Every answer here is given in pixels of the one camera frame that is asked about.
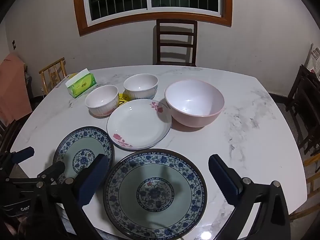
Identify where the dark wooden ladder-back chair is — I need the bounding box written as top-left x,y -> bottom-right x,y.
153,19 -> 198,67

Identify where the white plate with pink roses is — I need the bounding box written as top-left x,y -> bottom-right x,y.
107,99 -> 172,152

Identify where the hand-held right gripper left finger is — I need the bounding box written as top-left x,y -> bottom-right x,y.
27,154 -> 110,240

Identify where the bamboo chair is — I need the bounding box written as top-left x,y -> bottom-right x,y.
39,57 -> 68,90

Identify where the large pink bowl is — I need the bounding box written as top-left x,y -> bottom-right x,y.
164,80 -> 225,127

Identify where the yellow round warning sticker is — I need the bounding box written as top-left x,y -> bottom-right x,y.
118,93 -> 133,108

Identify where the ribbed white bowl pink band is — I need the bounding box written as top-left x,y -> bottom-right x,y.
85,85 -> 120,117

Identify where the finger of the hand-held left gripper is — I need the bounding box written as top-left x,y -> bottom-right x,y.
37,161 -> 66,184
9,147 -> 35,167

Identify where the green tissue pack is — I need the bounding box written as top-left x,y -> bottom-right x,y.
65,68 -> 97,98

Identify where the light wooden chair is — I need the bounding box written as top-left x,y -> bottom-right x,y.
290,152 -> 320,220

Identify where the ribbed white bowl blue band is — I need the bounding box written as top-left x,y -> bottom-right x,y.
123,73 -> 159,100

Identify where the small blue floral plate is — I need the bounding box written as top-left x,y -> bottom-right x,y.
53,126 -> 115,180

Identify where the orange cloth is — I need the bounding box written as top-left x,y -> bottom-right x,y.
0,53 -> 33,125

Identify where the wooden framed barred window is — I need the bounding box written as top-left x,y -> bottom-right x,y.
72,0 -> 233,36

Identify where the large blue floral plate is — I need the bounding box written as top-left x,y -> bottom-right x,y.
103,149 -> 208,238

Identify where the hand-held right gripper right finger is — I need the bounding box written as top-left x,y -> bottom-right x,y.
208,154 -> 292,240

